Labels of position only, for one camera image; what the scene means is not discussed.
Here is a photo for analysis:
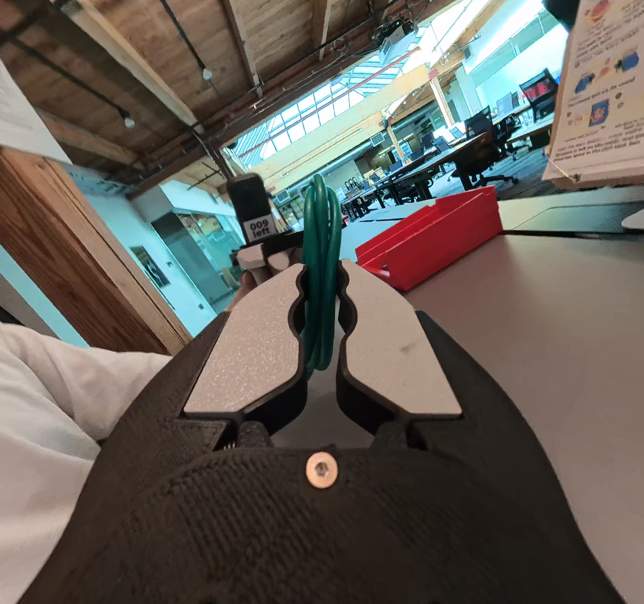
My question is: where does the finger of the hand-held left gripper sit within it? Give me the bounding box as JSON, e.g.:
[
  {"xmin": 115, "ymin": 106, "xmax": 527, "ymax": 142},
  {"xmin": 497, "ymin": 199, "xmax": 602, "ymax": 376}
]
[{"xmin": 237, "ymin": 247, "xmax": 303, "ymax": 279}]

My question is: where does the green cable coil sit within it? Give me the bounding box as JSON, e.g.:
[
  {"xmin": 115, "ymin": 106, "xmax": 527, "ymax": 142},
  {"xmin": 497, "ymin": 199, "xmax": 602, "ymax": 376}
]
[{"xmin": 300, "ymin": 173, "xmax": 346, "ymax": 371}]

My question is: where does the ceiling projector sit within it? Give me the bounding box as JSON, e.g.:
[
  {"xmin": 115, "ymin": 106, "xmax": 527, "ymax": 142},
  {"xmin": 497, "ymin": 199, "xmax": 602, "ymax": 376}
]
[{"xmin": 377, "ymin": 18, "xmax": 419, "ymax": 53}]

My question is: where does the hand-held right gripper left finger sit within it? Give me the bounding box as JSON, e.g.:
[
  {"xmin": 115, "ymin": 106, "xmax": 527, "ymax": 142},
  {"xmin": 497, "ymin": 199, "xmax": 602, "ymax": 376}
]
[{"xmin": 184, "ymin": 262, "xmax": 311, "ymax": 418}]

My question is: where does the wooden pillar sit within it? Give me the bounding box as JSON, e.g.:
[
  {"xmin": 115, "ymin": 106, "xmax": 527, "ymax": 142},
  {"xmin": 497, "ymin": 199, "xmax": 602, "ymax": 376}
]
[{"xmin": 0, "ymin": 146, "xmax": 192, "ymax": 355}]

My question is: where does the instruction sheet board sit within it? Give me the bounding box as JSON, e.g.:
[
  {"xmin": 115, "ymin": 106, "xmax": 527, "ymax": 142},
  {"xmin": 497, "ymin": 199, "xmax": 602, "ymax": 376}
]
[{"xmin": 544, "ymin": 0, "xmax": 644, "ymax": 190}]

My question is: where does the black office chair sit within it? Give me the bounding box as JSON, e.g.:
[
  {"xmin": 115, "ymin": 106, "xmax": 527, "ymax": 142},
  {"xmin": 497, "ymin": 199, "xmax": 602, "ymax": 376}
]
[{"xmin": 448, "ymin": 131, "xmax": 519, "ymax": 190}]

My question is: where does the red plastic bin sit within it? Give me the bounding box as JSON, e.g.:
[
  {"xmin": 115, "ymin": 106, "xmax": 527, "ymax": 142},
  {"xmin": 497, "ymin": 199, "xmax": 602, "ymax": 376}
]
[{"xmin": 356, "ymin": 188, "xmax": 504, "ymax": 293}]

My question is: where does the person's left hand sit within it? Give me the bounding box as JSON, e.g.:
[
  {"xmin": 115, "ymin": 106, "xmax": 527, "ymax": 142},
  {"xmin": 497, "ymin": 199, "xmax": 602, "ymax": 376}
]
[{"xmin": 230, "ymin": 272, "xmax": 266, "ymax": 309}]

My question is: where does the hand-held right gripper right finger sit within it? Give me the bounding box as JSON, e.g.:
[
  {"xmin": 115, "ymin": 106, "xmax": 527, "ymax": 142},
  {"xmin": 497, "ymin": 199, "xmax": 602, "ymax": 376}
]
[{"xmin": 335, "ymin": 260, "xmax": 464, "ymax": 421}]

